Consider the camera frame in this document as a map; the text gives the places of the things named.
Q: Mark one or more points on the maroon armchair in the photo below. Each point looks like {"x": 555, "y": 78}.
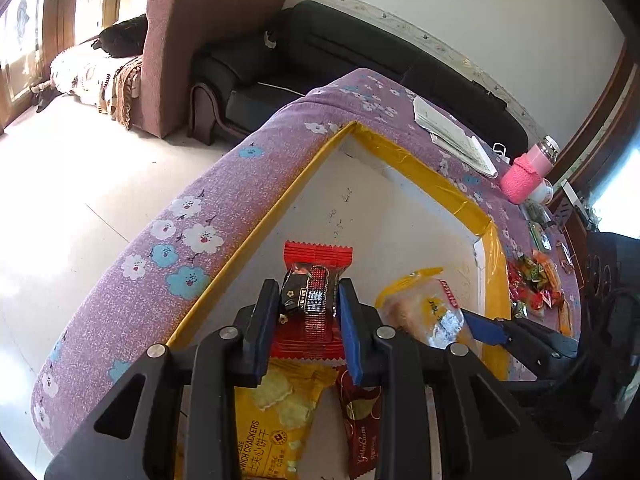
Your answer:
{"x": 200, "y": 35}

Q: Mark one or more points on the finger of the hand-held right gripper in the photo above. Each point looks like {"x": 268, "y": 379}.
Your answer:
{"x": 482, "y": 329}

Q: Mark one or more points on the white paper booklet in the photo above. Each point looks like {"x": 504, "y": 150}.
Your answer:
{"x": 450, "y": 135}

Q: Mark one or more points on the white power strip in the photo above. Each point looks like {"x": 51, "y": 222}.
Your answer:
{"x": 572, "y": 195}

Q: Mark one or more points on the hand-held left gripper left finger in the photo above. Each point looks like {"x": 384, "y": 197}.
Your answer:
{"x": 265, "y": 332}

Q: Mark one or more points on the pile of assorted snack packets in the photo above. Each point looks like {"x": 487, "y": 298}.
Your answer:
{"x": 535, "y": 285}

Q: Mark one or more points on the wooden glass door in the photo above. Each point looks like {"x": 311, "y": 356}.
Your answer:
{"x": 60, "y": 10}

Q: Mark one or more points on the brown shoe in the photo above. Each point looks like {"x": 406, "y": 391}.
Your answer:
{"x": 40, "y": 87}

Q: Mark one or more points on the dark wooden door frame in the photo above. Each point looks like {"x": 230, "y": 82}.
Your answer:
{"x": 595, "y": 110}

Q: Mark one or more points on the red wafer snack packet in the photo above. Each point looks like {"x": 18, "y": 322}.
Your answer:
{"x": 310, "y": 255}

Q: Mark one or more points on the black shoe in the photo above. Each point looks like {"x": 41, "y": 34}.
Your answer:
{"x": 44, "y": 104}

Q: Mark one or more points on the pink knitted bottle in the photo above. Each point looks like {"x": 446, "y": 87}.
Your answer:
{"x": 522, "y": 177}

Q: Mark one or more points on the dark red gold-print packet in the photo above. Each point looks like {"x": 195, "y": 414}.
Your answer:
{"x": 362, "y": 425}

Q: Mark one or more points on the dark glass dish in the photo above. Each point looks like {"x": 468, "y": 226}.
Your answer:
{"x": 537, "y": 212}

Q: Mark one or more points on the small brown packet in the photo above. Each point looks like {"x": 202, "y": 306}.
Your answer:
{"x": 565, "y": 260}

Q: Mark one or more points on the yellow cracker packet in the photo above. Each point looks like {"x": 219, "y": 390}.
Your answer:
{"x": 280, "y": 410}

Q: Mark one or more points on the patterned sofa blanket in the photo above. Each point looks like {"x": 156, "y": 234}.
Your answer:
{"x": 85, "y": 72}

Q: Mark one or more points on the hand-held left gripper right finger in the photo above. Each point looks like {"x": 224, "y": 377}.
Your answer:
{"x": 350, "y": 337}

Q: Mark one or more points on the black bag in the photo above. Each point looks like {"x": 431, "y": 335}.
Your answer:
{"x": 125, "y": 37}

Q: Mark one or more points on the small green packet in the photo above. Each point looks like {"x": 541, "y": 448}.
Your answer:
{"x": 539, "y": 236}

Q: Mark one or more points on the black leather sofa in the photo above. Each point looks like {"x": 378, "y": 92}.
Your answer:
{"x": 325, "y": 45}

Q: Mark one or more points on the yellow clear bread packet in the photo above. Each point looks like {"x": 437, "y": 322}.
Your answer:
{"x": 420, "y": 310}

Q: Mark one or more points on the purple floral tablecloth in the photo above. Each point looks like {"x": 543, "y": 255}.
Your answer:
{"x": 150, "y": 280}

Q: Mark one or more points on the white cup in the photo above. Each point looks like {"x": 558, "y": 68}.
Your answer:
{"x": 542, "y": 193}

